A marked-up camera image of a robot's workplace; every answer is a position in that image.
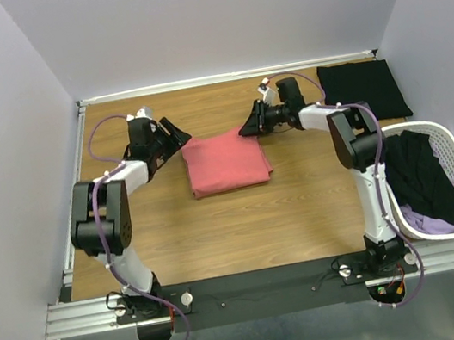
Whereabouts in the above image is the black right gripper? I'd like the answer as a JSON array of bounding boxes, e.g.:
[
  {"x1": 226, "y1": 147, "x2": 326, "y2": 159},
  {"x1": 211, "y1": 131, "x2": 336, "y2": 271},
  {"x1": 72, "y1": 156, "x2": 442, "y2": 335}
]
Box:
[{"x1": 233, "y1": 95, "x2": 291, "y2": 141}]

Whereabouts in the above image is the pink t-shirt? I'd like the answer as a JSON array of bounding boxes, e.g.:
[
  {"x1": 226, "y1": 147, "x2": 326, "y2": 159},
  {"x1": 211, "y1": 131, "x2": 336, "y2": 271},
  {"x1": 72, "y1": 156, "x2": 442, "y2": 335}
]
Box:
[{"x1": 181, "y1": 127, "x2": 273, "y2": 200}]

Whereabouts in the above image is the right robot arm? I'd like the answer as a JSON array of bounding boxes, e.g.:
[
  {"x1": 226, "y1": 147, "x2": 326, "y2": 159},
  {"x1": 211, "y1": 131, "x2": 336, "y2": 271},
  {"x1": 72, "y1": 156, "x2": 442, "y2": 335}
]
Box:
[{"x1": 239, "y1": 77, "x2": 407, "y2": 277}]

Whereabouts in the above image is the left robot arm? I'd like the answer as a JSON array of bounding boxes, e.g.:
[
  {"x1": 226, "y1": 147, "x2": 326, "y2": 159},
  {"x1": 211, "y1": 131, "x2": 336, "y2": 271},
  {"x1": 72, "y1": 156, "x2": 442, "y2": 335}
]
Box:
[{"x1": 70, "y1": 116, "x2": 191, "y2": 318}]

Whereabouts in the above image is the folded black t-shirt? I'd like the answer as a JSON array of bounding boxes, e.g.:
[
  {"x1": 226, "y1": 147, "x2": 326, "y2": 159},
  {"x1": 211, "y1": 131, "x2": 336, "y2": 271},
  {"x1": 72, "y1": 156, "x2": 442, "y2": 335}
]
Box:
[{"x1": 316, "y1": 60, "x2": 413, "y2": 120}]

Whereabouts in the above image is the black t-shirt in basket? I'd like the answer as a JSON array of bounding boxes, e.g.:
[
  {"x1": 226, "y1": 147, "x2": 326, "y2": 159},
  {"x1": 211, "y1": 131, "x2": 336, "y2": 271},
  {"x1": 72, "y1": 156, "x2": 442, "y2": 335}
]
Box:
[{"x1": 380, "y1": 121, "x2": 454, "y2": 241}]

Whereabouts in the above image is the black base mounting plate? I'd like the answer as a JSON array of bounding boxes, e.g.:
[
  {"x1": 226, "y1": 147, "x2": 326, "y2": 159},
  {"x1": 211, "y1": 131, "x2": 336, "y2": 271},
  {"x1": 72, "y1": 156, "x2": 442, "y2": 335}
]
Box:
[{"x1": 107, "y1": 250, "x2": 418, "y2": 340}]

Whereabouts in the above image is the lavender t-shirt in basket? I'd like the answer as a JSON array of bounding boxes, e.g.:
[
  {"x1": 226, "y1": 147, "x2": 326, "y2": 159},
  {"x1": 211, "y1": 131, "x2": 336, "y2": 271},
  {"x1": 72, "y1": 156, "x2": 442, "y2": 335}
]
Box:
[{"x1": 387, "y1": 136, "x2": 454, "y2": 243}]

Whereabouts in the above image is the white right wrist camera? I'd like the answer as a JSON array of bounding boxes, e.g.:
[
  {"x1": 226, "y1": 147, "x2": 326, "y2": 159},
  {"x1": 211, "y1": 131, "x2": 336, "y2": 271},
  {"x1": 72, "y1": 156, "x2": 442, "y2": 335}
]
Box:
[{"x1": 258, "y1": 78, "x2": 277, "y2": 106}]

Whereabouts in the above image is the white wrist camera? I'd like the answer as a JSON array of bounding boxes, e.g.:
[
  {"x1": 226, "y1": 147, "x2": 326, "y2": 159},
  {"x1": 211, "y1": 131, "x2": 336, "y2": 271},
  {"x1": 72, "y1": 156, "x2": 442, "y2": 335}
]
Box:
[
  {"x1": 134, "y1": 106, "x2": 154, "y2": 120},
  {"x1": 258, "y1": 78, "x2": 277, "y2": 106}
]

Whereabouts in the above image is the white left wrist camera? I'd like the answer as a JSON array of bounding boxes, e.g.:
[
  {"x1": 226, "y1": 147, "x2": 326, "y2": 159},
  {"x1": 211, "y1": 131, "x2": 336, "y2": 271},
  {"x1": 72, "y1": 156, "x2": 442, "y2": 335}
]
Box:
[{"x1": 134, "y1": 106, "x2": 154, "y2": 120}]

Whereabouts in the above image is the white table edge rail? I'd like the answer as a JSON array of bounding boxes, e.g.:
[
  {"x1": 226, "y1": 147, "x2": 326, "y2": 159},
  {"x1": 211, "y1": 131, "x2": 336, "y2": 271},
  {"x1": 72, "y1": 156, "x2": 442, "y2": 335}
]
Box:
[{"x1": 77, "y1": 50, "x2": 375, "y2": 107}]

